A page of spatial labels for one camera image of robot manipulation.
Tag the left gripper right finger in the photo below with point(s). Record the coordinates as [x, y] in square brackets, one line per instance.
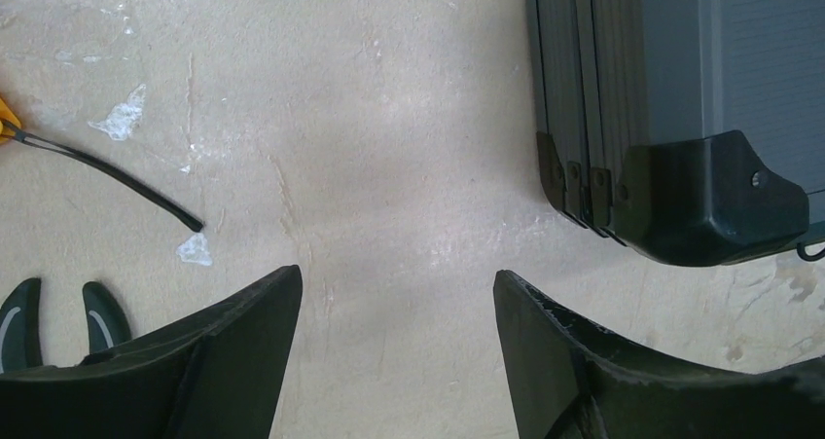
[570, 377]

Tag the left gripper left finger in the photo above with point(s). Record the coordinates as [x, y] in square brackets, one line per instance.
[216, 373]

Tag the black poker set case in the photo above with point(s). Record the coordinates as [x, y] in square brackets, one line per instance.
[691, 131]

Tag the yellow tape measure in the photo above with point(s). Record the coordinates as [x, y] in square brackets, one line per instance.
[12, 130]

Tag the black handled pliers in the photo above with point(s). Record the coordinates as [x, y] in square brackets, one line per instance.
[20, 333]

